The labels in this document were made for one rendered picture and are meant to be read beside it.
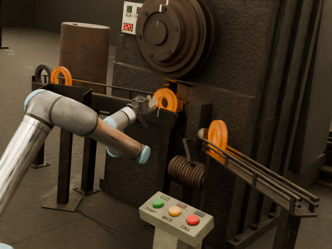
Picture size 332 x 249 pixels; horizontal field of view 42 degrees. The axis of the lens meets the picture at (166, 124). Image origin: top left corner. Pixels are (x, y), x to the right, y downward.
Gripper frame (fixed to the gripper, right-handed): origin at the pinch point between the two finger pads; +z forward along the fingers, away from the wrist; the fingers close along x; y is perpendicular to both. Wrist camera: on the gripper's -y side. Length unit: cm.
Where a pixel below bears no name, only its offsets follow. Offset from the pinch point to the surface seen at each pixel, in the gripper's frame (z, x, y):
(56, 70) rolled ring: 4, 93, -3
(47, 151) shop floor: 2, 127, -79
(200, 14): 18, -19, 45
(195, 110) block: 2.9, -24.0, 0.5
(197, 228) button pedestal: -70, -79, 7
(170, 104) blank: 5.2, -5.3, -2.5
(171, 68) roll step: 7.5, -6.1, 17.9
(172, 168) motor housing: -20.3, -25.5, -21.0
